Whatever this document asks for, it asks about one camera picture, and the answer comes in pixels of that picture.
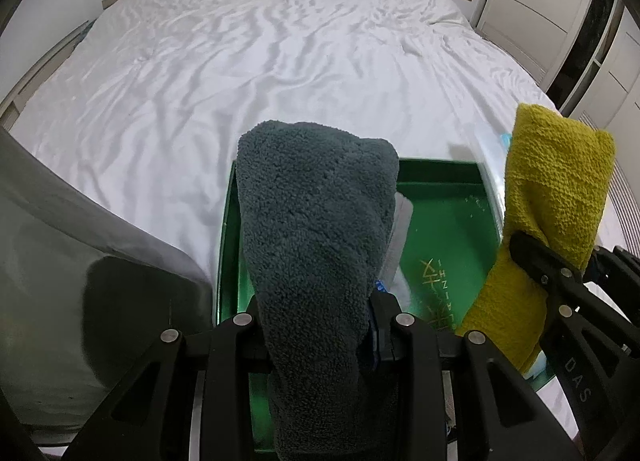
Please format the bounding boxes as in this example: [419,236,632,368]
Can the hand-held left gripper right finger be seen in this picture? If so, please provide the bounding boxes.
[370,291,576,461]

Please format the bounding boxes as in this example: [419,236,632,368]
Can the white bed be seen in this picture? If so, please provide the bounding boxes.
[6,0,628,461]

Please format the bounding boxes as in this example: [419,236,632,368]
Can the clear plastic zip bag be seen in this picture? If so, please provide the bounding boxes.
[450,118,516,237]

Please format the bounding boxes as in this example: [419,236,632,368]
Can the green tray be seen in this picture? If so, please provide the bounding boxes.
[212,157,557,457]

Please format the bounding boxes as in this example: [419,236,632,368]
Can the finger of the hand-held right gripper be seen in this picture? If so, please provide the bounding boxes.
[590,245,640,326]
[507,230,591,344]

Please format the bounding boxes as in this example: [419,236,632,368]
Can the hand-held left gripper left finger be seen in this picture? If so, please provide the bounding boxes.
[62,311,276,461]

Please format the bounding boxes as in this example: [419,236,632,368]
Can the yellow-green towel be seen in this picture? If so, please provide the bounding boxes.
[457,103,617,374]

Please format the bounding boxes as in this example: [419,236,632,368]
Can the white cloth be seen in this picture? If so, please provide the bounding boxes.
[382,191,417,303]

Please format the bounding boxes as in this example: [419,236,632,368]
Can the dark grey fleece towel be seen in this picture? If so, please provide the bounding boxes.
[235,119,401,461]

